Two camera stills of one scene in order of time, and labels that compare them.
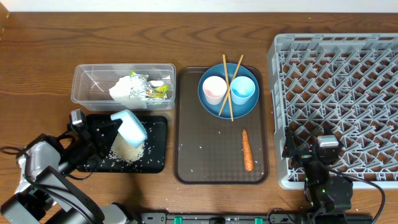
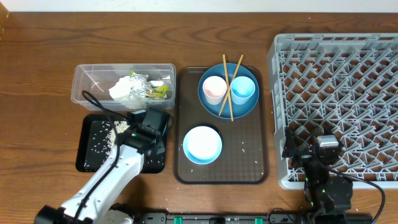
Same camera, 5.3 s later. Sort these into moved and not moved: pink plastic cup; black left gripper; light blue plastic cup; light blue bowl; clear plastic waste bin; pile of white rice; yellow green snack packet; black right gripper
Moved: pile of white rice; black left gripper; light blue bowl
Not moved: yellow green snack packet; light blue plastic cup; pink plastic cup; clear plastic waste bin; black right gripper
